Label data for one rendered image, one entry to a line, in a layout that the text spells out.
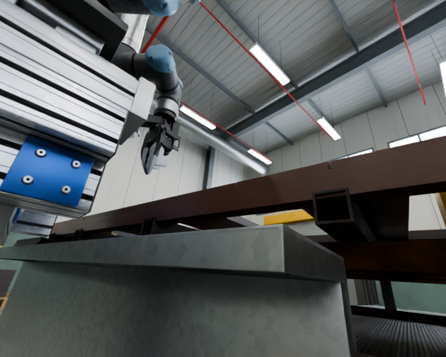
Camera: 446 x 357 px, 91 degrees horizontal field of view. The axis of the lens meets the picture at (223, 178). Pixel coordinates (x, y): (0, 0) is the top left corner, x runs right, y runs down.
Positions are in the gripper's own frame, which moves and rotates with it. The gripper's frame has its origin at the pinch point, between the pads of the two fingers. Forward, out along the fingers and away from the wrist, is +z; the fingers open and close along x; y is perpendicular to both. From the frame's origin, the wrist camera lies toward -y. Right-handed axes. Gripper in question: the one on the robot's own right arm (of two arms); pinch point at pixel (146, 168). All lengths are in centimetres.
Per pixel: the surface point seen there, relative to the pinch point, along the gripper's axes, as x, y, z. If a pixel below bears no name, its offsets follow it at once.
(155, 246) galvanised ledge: -32.2, -15.4, 23.7
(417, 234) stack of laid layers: -58, 73, 7
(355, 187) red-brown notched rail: -48, 5, 13
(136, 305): -8.0, 0.6, 32.2
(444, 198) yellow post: -60, 21, 11
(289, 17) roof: 55, 337, -629
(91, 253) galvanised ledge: -18.6, -15.4, 24.2
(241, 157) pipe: 441, 714, -493
